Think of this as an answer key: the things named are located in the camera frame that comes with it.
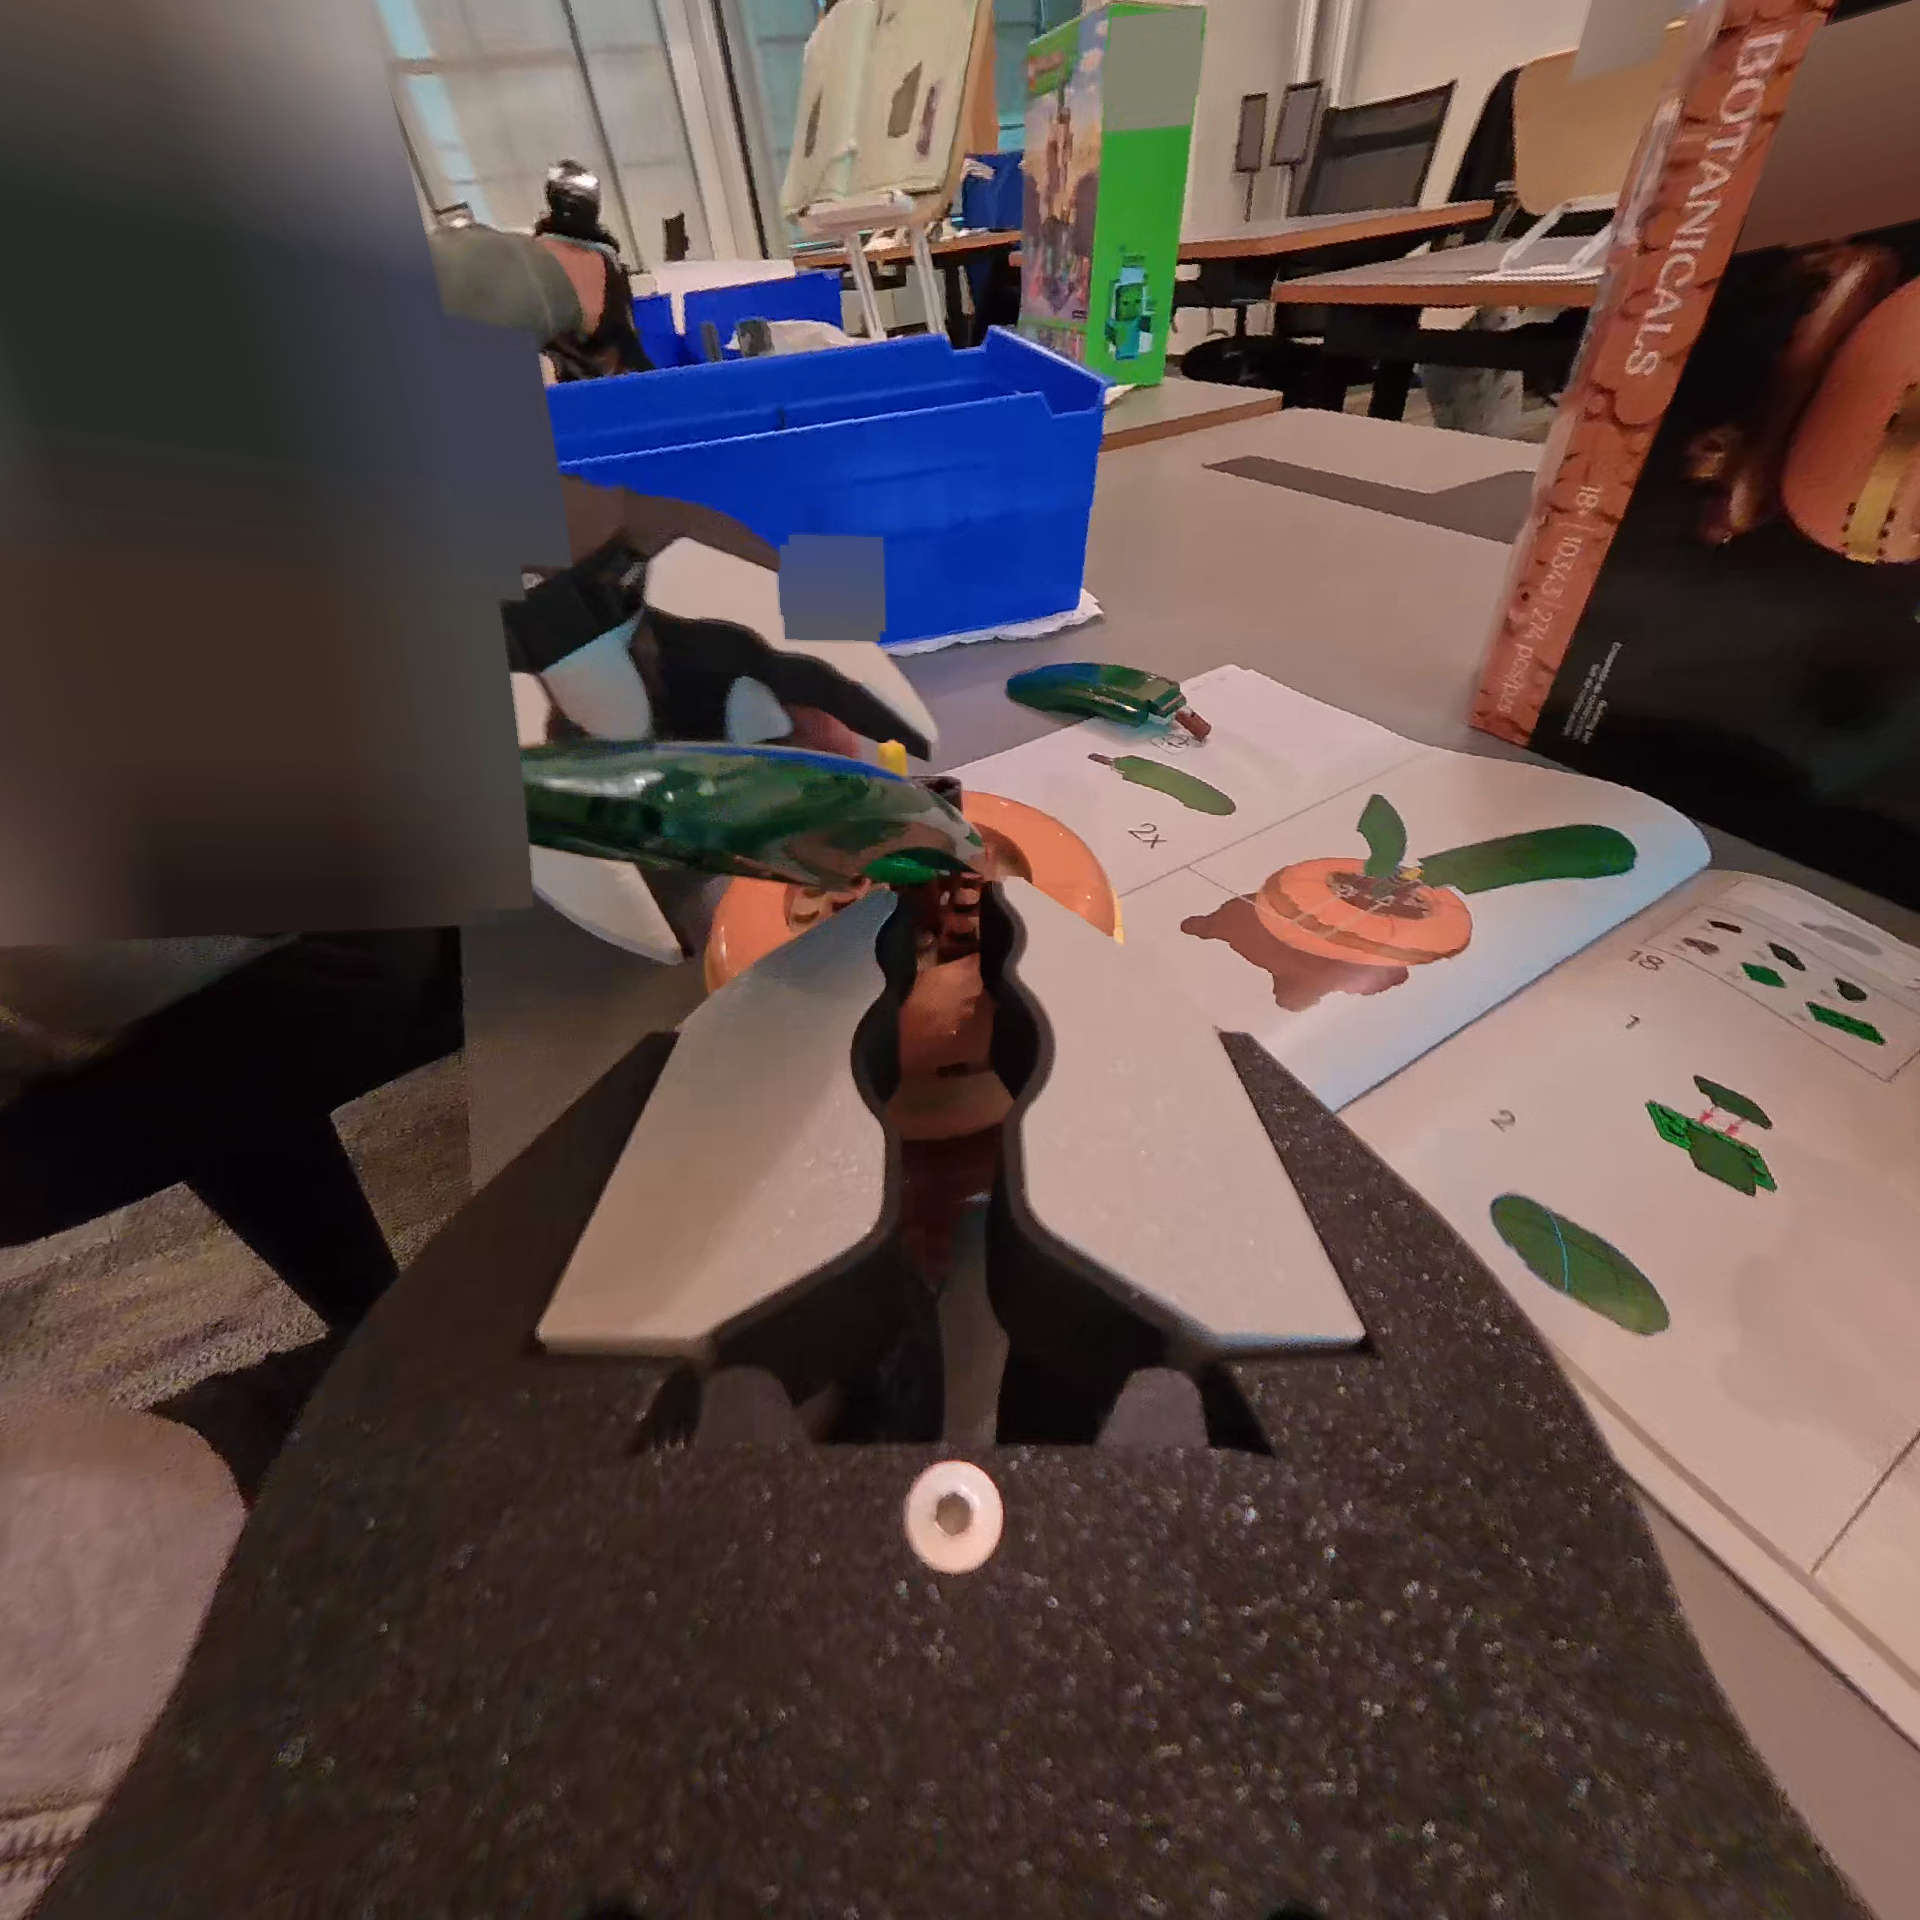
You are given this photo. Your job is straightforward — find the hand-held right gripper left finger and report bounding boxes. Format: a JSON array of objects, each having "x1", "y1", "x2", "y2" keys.
[{"x1": 536, "y1": 897, "x2": 905, "y2": 1368}]

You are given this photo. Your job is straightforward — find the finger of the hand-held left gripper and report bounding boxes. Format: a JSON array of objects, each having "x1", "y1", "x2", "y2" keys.
[
  {"x1": 643, "y1": 532, "x2": 939, "y2": 757},
  {"x1": 514, "y1": 626, "x2": 709, "y2": 966}
]

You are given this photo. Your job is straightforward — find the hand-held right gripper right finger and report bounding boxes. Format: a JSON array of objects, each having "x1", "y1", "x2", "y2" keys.
[{"x1": 986, "y1": 881, "x2": 1370, "y2": 1368}]

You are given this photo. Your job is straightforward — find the green toy brick leaf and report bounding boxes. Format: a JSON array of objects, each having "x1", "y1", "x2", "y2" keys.
[
  {"x1": 1006, "y1": 659, "x2": 1216, "y2": 748},
  {"x1": 524, "y1": 739, "x2": 988, "y2": 891}
]

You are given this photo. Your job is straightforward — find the toy brick flower pot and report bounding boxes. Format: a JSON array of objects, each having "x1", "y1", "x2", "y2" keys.
[{"x1": 702, "y1": 730, "x2": 1128, "y2": 1294}]

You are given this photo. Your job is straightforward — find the grey desk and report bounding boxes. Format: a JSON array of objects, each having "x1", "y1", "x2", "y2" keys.
[{"x1": 338, "y1": 408, "x2": 1920, "y2": 1920}]

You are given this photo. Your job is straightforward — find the wooden top office desk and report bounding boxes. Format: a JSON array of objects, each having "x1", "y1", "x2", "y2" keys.
[{"x1": 1177, "y1": 198, "x2": 1612, "y2": 425}]

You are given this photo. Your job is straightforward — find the person's left hand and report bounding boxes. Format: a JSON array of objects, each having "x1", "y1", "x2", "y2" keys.
[{"x1": 635, "y1": 607, "x2": 880, "y2": 748}]

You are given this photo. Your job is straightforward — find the blue plastic bin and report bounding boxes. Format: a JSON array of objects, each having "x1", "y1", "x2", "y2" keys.
[
  {"x1": 550, "y1": 322, "x2": 1109, "y2": 654},
  {"x1": 629, "y1": 270, "x2": 850, "y2": 368}
]

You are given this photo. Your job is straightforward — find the white instruction booklet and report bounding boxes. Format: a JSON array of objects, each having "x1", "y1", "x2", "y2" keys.
[{"x1": 908, "y1": 662, "x2": 1920, "y2": 1749}]

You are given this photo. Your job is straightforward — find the beige board on easel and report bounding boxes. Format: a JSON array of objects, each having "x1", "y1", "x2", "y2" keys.
[{"x1": 779, "y1": 0, "x2": 1004, "y2": 350}]

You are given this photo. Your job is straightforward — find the green toy set box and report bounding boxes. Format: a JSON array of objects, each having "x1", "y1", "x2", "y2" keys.
[{"x1": 1015, "y1": 0, "x2": 1208, "y2": 390}]

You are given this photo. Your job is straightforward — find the dark orchid print box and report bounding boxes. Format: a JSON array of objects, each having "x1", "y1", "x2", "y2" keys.
[{"x1": 1469, "y1": 0, "x2": 1920, "y2": 888}]

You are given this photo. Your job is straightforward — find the person's grey hoodie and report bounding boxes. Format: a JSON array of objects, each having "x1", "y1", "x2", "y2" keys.
[{"x1": 0, "y1": 1400, "x2": 256, "y2": 1920}]

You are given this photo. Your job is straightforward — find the black office chair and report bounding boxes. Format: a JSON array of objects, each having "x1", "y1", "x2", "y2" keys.
[{"x1": 1298, "y1": 80, "x2": 1458, "y2": 218}]

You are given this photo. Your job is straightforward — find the tan office chair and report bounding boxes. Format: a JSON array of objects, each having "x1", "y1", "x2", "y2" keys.
[{"x1": 1508, "y1": 47, "x2": 1675, "y2": 248}]

